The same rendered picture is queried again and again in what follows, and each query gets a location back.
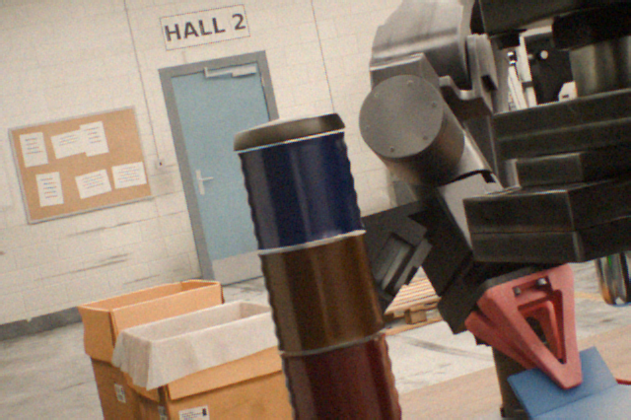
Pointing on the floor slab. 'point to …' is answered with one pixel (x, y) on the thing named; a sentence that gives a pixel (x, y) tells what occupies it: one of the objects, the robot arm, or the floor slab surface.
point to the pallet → (408, 301)
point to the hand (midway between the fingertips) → (564, 377)
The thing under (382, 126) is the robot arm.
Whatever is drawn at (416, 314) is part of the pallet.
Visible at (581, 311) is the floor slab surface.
